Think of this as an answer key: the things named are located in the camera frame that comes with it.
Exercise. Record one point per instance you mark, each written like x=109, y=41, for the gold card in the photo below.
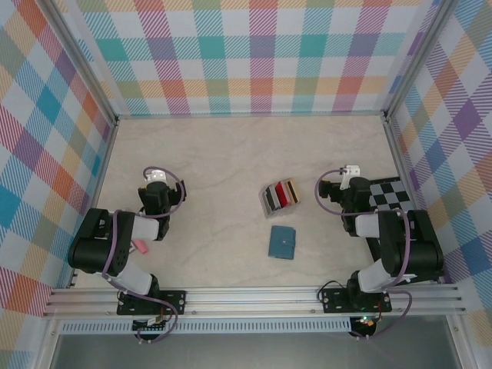
x=295, y=190

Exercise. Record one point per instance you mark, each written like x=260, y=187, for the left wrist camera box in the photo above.
x=157, y=176

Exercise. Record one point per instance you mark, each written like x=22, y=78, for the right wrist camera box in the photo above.
x=351, y=171

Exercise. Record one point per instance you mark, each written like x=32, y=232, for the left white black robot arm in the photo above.
x=96, y=246

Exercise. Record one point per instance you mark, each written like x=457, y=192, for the thin aluminium wall rail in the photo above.
x=250, y=115

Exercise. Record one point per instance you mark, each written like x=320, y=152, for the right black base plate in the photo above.
x=332, y=300

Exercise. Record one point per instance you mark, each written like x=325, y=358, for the grey card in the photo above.
x=271, y=198

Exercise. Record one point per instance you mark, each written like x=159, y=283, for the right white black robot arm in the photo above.
x=419, y=250

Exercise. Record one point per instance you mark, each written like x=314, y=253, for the clear acrylic card stand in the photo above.
x=276, y=214

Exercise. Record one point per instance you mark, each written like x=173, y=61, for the pink eraser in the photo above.
x=140, y=246

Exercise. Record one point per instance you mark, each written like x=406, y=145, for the long aluminium base rail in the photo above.
x=250, y=301

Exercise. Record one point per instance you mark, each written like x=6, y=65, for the aluminium side rail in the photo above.
x=100, y=173
x=395, y=150

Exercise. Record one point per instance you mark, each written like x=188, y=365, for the red card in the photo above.
x=284, y=193

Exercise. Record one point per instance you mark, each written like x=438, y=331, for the blue leather card holder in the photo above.
x=278, y=246

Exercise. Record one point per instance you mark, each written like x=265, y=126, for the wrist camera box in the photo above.
x=351, y=171
x=157, y=176

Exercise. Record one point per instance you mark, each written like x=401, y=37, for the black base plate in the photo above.
x=176, y=301
x=332, y=300

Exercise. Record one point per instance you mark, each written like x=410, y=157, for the black grey checkerboard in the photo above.
x=388, y=196

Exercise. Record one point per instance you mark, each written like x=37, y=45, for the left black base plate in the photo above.
x=176, y=301

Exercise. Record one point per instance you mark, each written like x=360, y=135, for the small circuit board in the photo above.
x=153, y=322
x=365, y=321

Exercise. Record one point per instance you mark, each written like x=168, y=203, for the aluminium frame post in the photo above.
x=82, y=61
x=419, y=57

